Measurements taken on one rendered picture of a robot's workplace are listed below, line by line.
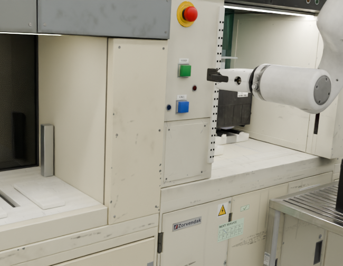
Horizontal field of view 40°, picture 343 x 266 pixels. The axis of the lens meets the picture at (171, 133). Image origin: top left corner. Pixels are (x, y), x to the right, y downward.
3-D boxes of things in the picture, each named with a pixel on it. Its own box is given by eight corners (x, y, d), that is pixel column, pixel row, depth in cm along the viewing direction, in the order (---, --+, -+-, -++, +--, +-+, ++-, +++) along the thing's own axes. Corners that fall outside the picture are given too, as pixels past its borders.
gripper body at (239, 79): (248, 99, 105) (212, 93, 113) (277, 97, 111) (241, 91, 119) (250, 65, 103) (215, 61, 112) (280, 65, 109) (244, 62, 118)
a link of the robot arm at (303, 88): (289, 72, 109) (266, 59, 103) (341, 78, 99) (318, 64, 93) (279, 106, 109) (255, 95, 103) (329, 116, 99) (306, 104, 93)
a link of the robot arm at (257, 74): (256, 102, 103) (246, 101, 106) (281, 101, 109) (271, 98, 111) (259, 64, 102) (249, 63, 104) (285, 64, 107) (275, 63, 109)
